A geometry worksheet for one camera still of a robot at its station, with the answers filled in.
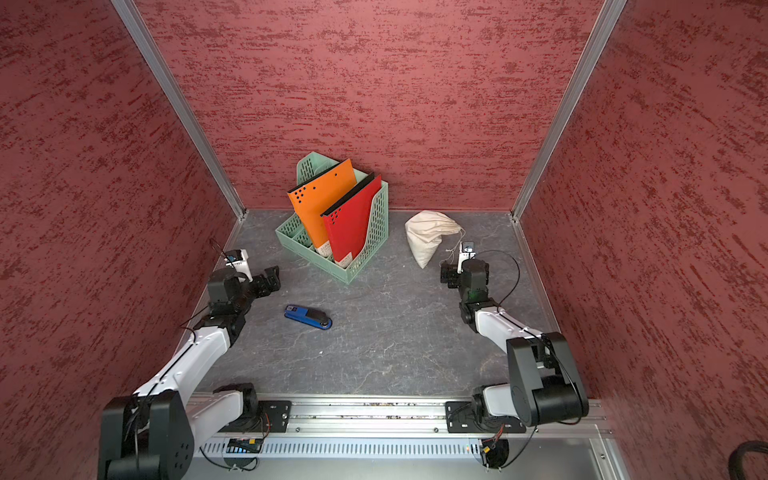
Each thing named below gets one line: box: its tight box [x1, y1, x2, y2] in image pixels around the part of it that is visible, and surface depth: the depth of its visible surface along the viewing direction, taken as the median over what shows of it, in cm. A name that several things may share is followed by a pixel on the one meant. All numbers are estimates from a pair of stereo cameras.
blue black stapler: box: [284, 304, 333, 330], surface depth 91 cm
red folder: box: [320, 172, 382, 262], surface depth 87 cm
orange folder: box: [287, 158, 357, 248], surface depth 91 cm
